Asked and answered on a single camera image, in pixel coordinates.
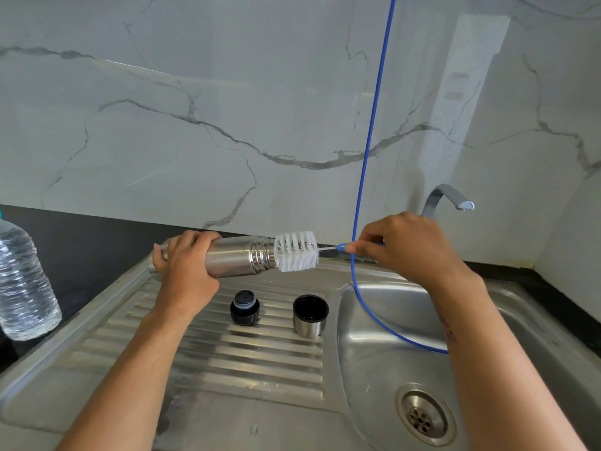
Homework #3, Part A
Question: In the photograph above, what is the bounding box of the person's left hand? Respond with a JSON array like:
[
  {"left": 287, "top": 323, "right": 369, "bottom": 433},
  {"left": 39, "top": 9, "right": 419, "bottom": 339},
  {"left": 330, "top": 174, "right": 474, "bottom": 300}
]
[{"left": 152, "top": 230, "right": 223, "bottom": 324}]

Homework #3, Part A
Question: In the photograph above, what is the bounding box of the person's right hand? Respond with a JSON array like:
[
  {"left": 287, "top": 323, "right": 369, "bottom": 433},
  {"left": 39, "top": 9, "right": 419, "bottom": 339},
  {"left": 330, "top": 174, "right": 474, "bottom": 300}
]
[{"left": 345, "top": 212, "right": 476, "bottom": 295}]

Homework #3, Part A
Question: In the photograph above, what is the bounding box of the stainless steel thermos flask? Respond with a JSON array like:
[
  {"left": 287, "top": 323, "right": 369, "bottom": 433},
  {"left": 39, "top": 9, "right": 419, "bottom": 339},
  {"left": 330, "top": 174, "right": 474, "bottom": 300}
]
[{"left": 149, "top": 235, "right": 279, "bottom": 279}]

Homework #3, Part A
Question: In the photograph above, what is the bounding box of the white bottle brush blue handle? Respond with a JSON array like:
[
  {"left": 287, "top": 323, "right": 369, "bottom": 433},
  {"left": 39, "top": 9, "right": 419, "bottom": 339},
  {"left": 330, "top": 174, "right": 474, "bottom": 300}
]
[{"left": 274, "top": 0, "right": 450, "bottom": 355}]

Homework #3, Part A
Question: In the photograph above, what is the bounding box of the person's left forearm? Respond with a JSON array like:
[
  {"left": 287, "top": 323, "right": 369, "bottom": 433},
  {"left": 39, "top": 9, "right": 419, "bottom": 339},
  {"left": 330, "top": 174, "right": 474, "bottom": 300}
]
[{"left": 55, "top": 303, "right": 209, "bottom": 451}]

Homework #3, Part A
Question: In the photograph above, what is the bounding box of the person's right forearm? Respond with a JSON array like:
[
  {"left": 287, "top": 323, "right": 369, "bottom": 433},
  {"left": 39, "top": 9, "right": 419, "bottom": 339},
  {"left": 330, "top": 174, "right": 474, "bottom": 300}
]
[{"left": 426, "top": 270, "right": 588, "bottom": 451}]

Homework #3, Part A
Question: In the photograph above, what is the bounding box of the steel flask cup lid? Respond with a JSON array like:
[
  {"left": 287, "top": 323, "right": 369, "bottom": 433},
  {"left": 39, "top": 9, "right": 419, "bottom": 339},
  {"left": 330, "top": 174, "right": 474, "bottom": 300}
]
[{"left": 292, "top": 295, "right": 330, "bottom": 340}]

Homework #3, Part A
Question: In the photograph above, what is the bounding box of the black flask stopper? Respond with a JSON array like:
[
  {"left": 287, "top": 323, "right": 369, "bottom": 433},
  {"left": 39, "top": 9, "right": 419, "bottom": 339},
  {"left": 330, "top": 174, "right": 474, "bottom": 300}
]
[{"left": 229, "top": 290, "right": 260, "bottom": 327}]

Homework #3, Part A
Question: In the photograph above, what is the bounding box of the chrome faucet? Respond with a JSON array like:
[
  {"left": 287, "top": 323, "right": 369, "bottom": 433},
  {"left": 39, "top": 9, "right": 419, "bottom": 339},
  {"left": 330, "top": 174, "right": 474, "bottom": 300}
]
[{"left": 421, "top": 184, "right": 475, "bottom": 219}]

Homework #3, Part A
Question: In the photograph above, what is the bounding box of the stainless steel sink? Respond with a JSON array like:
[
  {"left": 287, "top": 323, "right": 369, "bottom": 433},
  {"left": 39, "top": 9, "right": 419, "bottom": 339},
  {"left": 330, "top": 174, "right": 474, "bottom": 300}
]
[{"left": 0, "top": 251, "right": 601, "bottom": 451}]

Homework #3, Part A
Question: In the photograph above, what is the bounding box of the clear plastic water bottle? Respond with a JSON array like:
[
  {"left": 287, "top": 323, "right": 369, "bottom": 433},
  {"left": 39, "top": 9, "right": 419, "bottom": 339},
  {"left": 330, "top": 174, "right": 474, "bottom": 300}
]
[{"left": 0, "top": 210, "right": 63, "bottom": 342}]

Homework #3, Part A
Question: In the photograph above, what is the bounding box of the round sink drain strainer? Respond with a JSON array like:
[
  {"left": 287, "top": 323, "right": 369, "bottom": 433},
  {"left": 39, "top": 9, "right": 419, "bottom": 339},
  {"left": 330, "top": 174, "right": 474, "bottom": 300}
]
[{"left": 395, "top": 383, "right": 457, "bottom": 448}]

